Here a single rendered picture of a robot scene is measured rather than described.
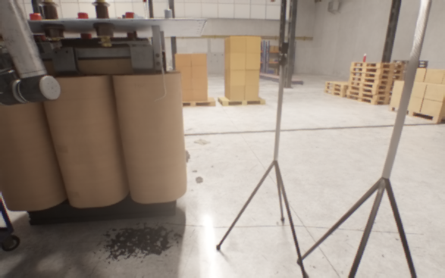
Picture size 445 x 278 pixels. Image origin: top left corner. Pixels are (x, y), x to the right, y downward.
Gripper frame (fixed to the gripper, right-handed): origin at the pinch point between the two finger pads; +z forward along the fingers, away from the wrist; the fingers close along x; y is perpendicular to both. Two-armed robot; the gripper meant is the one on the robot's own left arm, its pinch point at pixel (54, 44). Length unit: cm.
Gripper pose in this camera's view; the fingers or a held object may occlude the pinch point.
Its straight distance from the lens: 159.0
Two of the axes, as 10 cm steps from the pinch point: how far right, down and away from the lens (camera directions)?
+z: 2.1, -5.1, 8.4
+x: -9.8, -0.6, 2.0
